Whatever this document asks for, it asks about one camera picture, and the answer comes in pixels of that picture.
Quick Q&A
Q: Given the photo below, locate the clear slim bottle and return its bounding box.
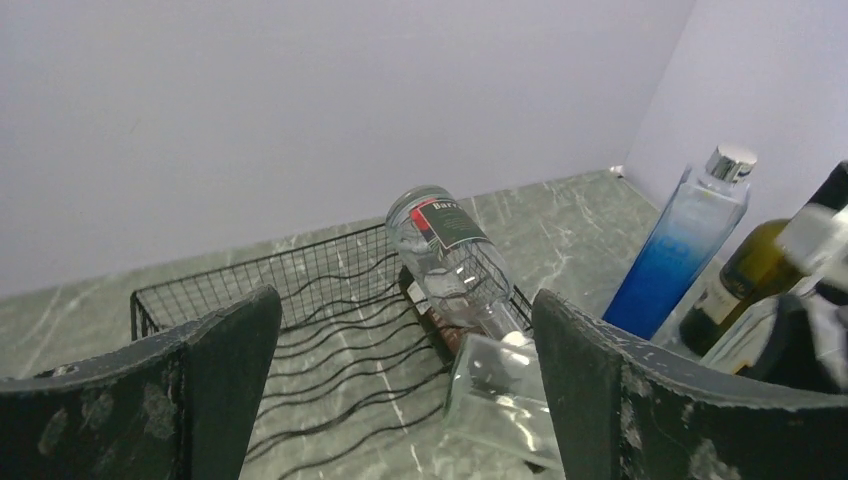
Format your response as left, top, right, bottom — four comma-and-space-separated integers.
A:
443, 331, 563, 471

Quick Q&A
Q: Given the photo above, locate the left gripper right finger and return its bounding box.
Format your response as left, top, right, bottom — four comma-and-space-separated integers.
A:
531, 289, 847, 479

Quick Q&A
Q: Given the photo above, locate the green wine bottle black neck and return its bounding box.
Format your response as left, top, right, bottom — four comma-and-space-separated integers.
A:
678, 160, 848, 358

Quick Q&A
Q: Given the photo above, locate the clear bottle black cap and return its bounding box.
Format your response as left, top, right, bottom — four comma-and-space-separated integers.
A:
700, 277, 817, 375

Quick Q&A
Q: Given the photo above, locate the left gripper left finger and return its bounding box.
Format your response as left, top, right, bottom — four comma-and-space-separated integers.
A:
1, 286, 282, 479

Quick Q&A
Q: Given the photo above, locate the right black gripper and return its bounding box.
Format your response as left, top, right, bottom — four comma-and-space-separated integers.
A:
741, 284, 847, 395

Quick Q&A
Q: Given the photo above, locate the black wire wine rack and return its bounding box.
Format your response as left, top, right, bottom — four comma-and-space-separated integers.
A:
130, 225, 535, 479

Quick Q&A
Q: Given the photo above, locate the tall blue square bottle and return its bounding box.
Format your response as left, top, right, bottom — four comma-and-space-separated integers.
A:
602, 144, 757, 340

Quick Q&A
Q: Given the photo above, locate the clear round labelled bottle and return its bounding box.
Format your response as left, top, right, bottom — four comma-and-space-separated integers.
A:
385, 185, 530, 340

